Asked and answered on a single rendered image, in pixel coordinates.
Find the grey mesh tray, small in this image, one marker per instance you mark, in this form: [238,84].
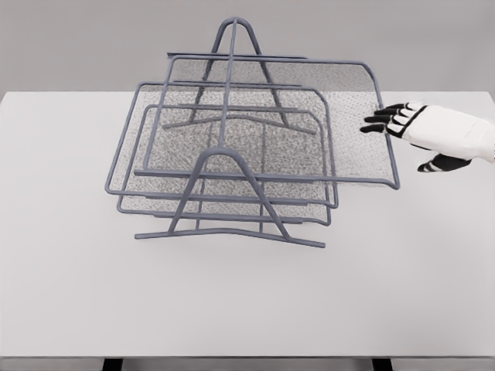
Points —
[154,207]

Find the grey mesh tray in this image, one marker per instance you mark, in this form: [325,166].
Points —
[154,207]
[348,139]
[128,170]

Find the grey mesh tray, wide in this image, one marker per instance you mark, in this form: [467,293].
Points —
[128,170]

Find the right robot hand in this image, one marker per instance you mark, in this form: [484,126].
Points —
[441,129]

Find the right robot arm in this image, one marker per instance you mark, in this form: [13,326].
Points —
[486,141]

